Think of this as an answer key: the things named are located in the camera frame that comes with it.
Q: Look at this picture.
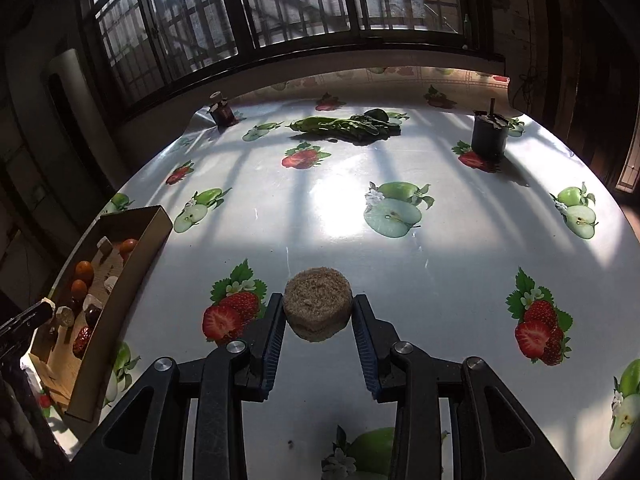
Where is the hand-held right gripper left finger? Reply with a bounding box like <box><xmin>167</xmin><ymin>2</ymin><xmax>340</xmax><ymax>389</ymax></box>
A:
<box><xmin>70</xmin><ymin>292</ymin><xmax>288</xmax><ymax>480</ymax></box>

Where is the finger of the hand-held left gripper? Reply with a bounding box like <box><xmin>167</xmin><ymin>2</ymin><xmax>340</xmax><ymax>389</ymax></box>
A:
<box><xmin>0</xmin><ymin>299</ymin><xmax>55</xmax><ymax>346</ymax></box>

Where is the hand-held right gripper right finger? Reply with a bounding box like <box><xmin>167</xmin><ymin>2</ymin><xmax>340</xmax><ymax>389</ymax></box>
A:
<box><xmin>351</xmin><ymin>294</ymin><xmax>576</xmax><ymax>480</ymax></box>

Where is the round beige biscuit roll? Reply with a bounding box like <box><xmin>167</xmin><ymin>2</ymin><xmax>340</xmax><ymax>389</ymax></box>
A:
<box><xmin>282</xmin><ymin>267</ymin><xmax>354</xmax><ymax>343</ymax></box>

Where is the cardboard box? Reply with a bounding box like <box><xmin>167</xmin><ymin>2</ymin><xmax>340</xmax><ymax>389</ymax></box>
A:
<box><xmin>29</xmin><ymin>205</ymin><xmax>174</xmax><ymax>423</ymax></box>

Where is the fruit print tablecloth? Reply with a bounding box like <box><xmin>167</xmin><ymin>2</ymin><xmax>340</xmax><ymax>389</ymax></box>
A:
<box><xmin>50</xmin><ymin>66</ymin><xmax>640</xmax><ymax>480</ymax></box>

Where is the leafy green vegetable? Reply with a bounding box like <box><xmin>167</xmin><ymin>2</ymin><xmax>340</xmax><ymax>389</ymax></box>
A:
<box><xmin>287</xmin><ymin>109</ymin><xmax>404</xmax><ymax>144</ymax></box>

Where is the small dark jar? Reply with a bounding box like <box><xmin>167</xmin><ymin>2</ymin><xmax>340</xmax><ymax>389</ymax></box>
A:
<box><xmin>207</xmin><ymin>91</ymin><xmax>237</xmax><ymax>127</ymax></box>

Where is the black cup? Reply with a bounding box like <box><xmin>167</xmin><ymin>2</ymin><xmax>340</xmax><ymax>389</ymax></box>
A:
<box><xmin>471</xmin><ymin>114</ymin><xmax>510</xmax><ymax>162</ymax></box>

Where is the white rounded appliance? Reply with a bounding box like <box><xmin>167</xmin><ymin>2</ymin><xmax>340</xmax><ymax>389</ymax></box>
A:
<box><xmin>42</xmin><ymin>49</ymin><xmax>128</xmax><ymax>176</ymax></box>

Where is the barred window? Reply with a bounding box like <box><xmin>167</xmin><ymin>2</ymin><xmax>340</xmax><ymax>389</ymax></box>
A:
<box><xmin>75</xmin><ymin>0</ymin><xmax>503</xmax><ymax>122</ymax></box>

